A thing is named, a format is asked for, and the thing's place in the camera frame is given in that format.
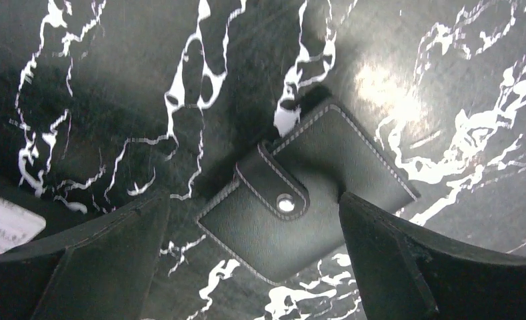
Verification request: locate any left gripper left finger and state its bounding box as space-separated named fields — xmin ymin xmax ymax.
xmin=0 ymin=191 xmax=169 ymax=319

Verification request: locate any white credit card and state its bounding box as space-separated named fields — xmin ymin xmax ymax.
xmin=0 ymin=197 xmax=46 ymax=254

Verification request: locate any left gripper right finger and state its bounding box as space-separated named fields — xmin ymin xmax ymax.
xmin=339 ymin=192 xmax=526 ymax=319

